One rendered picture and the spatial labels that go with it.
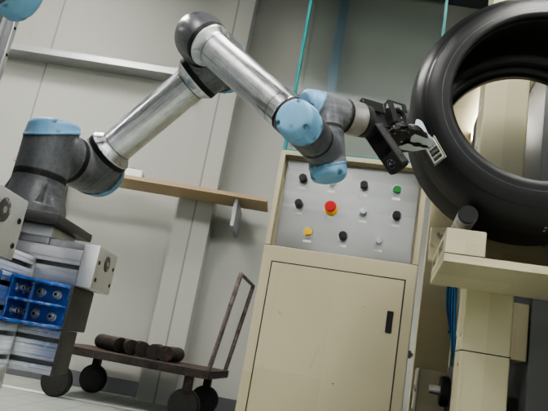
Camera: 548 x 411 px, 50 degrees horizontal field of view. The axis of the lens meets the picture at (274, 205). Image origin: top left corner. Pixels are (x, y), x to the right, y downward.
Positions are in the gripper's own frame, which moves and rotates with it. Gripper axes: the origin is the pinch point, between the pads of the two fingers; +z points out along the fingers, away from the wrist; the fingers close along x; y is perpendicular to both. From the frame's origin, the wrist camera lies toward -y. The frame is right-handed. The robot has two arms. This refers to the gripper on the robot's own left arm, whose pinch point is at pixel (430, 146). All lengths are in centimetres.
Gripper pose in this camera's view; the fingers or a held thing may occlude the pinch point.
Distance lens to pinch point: 142.4
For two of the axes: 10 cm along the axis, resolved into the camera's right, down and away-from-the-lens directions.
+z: 8.6, 1.4, 4.9
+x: -5.0, 4.5, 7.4
